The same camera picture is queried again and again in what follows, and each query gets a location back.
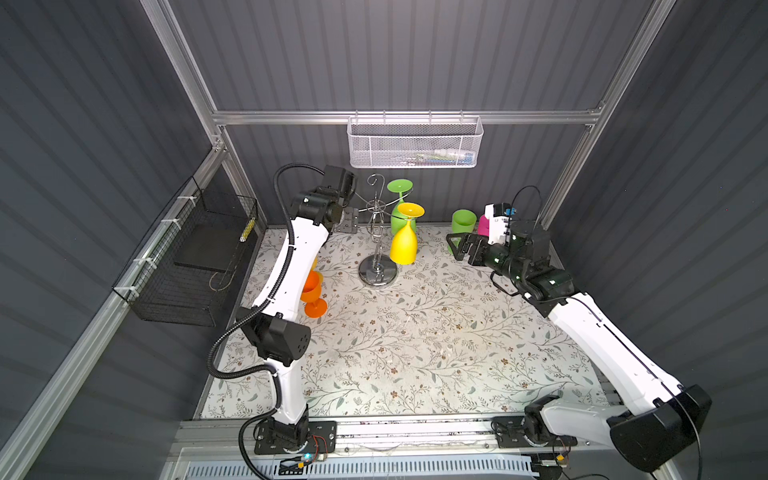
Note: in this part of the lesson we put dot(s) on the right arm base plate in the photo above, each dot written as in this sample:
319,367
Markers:
517,431

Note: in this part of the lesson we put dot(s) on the pink wine glass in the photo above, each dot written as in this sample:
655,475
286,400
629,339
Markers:
483,226

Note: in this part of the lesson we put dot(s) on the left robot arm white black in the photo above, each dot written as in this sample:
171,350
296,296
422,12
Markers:
281,341

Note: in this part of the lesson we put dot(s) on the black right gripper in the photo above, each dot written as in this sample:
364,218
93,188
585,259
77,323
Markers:
479,244

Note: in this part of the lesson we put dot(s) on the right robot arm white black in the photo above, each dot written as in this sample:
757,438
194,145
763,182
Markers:
658,416

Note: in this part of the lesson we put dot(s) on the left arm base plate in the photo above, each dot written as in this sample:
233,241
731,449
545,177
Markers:
275,438

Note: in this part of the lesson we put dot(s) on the yellow wine glass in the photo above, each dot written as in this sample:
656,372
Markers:
404,247

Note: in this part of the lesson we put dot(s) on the green wine glass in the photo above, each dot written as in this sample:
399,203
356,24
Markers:
399,204
462,225

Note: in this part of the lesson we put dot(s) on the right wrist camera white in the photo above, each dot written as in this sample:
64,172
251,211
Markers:
499,216

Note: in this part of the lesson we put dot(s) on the yellow marker in basket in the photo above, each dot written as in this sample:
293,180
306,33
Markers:
247,230

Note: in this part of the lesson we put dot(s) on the white wire mesh basket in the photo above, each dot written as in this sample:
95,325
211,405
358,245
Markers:
414,141

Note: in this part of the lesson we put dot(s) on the white vented cable duct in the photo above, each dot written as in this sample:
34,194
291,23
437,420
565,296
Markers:
405,467

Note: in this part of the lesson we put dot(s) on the orange wine glass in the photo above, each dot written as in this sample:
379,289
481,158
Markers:
311,296

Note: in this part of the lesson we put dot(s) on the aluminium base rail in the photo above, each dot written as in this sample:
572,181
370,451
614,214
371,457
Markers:
359,435

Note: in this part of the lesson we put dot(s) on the black wire basket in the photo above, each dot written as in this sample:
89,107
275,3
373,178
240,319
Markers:
195,264

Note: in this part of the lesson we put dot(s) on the chrome wine glass rack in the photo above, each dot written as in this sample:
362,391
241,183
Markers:
376,270

